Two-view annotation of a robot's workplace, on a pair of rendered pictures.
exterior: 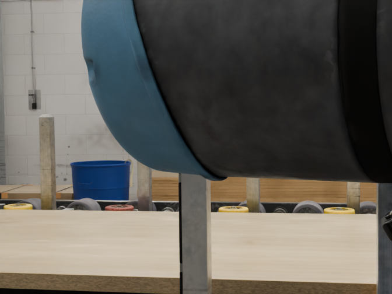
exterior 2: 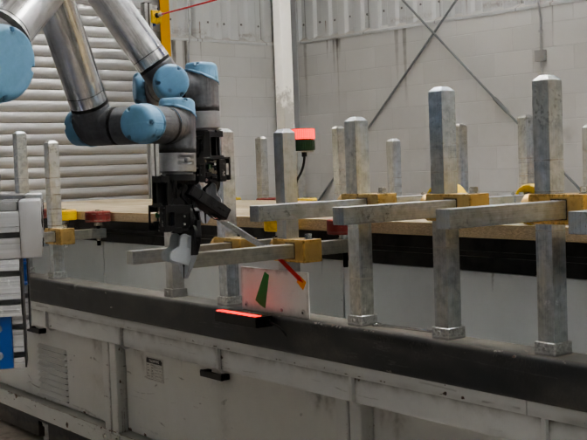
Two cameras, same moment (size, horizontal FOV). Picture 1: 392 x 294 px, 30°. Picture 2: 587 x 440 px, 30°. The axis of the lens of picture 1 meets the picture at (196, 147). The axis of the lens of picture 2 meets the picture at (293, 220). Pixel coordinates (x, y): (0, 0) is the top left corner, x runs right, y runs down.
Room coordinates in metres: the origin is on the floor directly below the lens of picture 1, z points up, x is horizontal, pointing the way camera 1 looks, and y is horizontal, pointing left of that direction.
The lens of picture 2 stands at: (-0.86, -2.18, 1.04)
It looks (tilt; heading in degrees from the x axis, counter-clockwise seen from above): 3 degrees down; 43
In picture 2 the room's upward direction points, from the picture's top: 2 degrees counter-clockwise
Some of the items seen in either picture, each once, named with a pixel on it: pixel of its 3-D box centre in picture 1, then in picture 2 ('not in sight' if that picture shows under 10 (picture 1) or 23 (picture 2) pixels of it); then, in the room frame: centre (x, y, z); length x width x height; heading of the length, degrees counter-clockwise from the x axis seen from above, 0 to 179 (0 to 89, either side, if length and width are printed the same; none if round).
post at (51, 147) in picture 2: not in sight; (54, 216); (1.14, 0.73, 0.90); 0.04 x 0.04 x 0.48; 79
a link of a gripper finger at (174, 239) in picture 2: not in sight; (173, 256); (0.60, -0.47, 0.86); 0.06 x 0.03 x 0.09; 169
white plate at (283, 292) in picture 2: not in sight; (273, 292); (0.89, -0.47, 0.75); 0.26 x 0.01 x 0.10; 79
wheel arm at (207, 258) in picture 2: not in sight; (277, 252); (0.84, -0.53, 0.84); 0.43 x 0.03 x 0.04; 169
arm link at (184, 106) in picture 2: not in sight; (176, 125); (0.61, -0.49, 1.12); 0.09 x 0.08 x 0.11; 19
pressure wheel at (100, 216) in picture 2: not in sight; (98, 227); (1.26, 0.66, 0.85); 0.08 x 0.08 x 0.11
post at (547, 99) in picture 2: not in sight; (549, 219); (0.77, -1.24, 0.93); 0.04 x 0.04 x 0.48; 79
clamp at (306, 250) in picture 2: not in sight; (295, 249); (0.91, -0.52, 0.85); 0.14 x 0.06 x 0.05; 79
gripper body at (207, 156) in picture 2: not in sight; (206, 156); (0.83, -0.33, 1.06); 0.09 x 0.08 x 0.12; 79
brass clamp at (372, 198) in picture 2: not in sight; (365, 205); (0.86, -0.77, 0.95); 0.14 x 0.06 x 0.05; 79
